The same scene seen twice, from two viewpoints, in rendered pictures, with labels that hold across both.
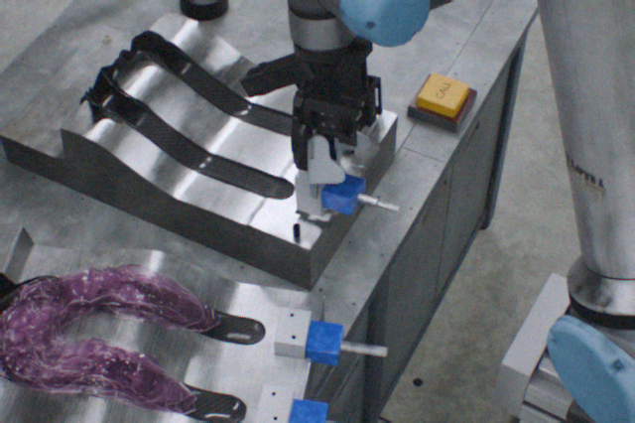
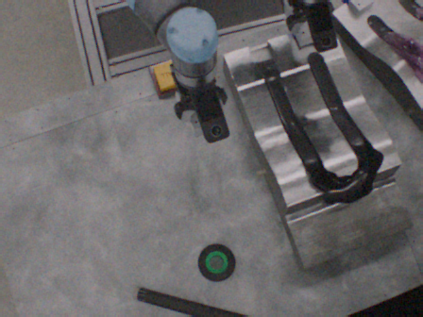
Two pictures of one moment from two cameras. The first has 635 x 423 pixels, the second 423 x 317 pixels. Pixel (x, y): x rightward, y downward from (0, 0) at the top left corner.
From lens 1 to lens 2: 1.47 m
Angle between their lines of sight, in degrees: 51
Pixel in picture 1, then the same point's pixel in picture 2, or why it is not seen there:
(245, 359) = (384, 12)
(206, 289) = (380, 47)
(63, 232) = (406, 158)
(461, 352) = not seen: hidden behind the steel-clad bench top
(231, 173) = (327, 91)
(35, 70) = (349, 291)
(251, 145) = (305, 96)
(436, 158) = not seen: hidden behind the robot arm
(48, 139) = (392, 198)
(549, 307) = not seen: outside the picture
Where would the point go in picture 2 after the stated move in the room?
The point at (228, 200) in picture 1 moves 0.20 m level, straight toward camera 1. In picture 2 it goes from (341, 75) to (382, 12)
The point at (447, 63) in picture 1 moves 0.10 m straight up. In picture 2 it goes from (135, 104) to (129, 88)
